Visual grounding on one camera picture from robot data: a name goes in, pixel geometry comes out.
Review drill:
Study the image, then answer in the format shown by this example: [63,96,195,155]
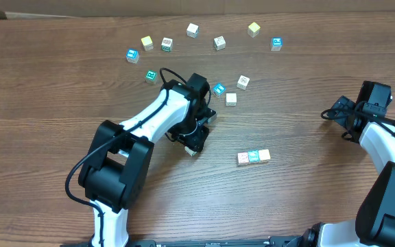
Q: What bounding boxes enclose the white grapes picture block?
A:
[184,147,197,156]

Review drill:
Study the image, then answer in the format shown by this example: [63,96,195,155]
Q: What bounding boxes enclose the red letter U block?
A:
[237,152,250,166]

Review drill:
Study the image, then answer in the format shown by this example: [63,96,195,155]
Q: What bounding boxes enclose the white block blue side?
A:
[248,150,260,163]

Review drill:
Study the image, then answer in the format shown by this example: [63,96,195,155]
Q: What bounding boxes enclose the yellow side picture block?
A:
[259,149,271,163]

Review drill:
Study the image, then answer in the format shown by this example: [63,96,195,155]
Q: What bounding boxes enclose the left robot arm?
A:
[65,73,217,246]

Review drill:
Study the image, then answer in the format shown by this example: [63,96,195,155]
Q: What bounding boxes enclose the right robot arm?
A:
[289,81,395,246]

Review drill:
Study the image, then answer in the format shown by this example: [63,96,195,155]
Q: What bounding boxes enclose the blue letter T block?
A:
[212,83,226,97]

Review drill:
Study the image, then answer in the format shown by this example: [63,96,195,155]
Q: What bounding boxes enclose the white block yellow side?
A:
[226,93,237,106]

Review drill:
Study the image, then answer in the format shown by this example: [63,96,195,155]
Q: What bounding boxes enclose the white picture block dark side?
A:
[237,75,250,90]

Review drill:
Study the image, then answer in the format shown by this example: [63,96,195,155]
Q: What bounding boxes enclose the green letter R block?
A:
[145,70,158,84]

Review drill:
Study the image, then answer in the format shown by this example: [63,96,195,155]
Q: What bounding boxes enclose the wooden block green letter side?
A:
[161,37,173,52]

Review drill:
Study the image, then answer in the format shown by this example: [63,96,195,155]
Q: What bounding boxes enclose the white picture block centre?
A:
[213,36,226,51]

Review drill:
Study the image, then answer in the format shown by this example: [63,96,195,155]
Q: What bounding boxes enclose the blue letter P block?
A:
[271,37,283,51]

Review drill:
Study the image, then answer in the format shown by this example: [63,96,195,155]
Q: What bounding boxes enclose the blue letter block far left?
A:
[125,49,140,64]

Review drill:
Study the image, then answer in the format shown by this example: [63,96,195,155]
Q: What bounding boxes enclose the yellow top block left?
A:
[141,36,154,51]

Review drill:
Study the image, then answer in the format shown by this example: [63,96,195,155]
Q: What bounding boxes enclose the white block top centre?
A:
[187,23,199,38]

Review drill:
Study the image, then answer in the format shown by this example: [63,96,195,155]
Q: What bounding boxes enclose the yellow top block right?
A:
[247,22,261,38]

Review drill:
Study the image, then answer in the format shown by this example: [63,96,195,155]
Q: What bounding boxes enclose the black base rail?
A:
[60,235,304,247]

